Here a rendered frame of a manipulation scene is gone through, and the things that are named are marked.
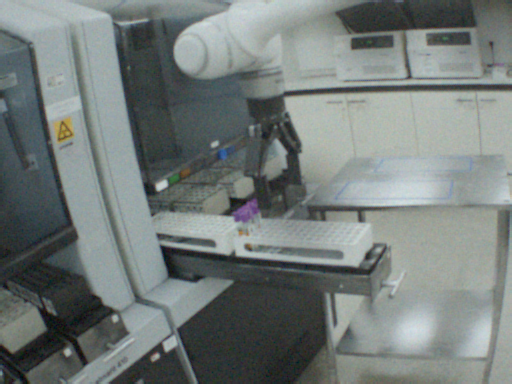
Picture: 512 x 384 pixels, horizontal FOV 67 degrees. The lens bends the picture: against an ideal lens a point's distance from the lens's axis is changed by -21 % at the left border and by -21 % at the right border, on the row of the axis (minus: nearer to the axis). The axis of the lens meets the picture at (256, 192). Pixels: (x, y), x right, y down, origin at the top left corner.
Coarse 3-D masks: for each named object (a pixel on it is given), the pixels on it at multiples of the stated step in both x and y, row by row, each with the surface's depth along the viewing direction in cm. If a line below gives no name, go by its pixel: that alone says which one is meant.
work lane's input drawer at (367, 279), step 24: (168, 264) 119; (192, 264) 113; (216, 264) 109; (240, 264) 105; (264, 264) 102; (288, 264) 99; (312, 264) 96; (360, 264) 91; (384, 264) 95; (288, 288) 100; (312, 288) 96; (336, 288) 93; (360, 288) 90
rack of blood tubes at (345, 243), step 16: (272, 224) 107; (288, 224) 106; (304, 224) 104; (320, 224) 102; (336, 224) 101; (352, 224) 99; (368, 224) 97; (240, 240) 104; (256, 240) 102; (272, 240) 100; (288, 240) 98; (304, 240) 96; (320, 240) 95; (336, 240) 93; (352, 240) 91; (368, 240) 95; (256, 256) 104; (272, 256) 101; (288, 256) 99; (304, 256) 102; (320, 256) 100; (336, 256) 99; (352, 256) 90
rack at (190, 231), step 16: (160, 224) 121; (176, 224) 119; (192, 224) 117; (208, 224) 115; (224, 224) 113; (160, 240) 121; (176, 240) 119; (192, 240) 122; (208, 240) 120; (224, 240) 107
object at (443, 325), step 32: (352, 160) 160; (384, 160) 153; (416, 160) 147; (448, 160) 140; (480, 160) 134; (320, 192) 135; (352, 192) 130; (384, 192) 125; (416, 192) 120; (448, 192) 115; (480, 192) 110; (352, 320) 160; (384, 320) 155; (416, 320) 149; (448, 320) 143; (480, 320) 136; (352, 352) 142; (384, 352) 137; (416, 352) 132; (448, 352) 126; (480, 352) 121
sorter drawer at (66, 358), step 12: (0, 348) 78; (36, 348) 75; (48, 348) 76; (60, 348) 78; (72, 348) 80; (12, 360) 75; (24, 360) 73; (36, 360) 73; (48, 360) 75; (60, 360) 77; (72, 360) 80; (24, 372) 71; (36, 372) 72; (48, 372) 74; (60, 372) 77; (72, 372) 79; (84, 372) 78
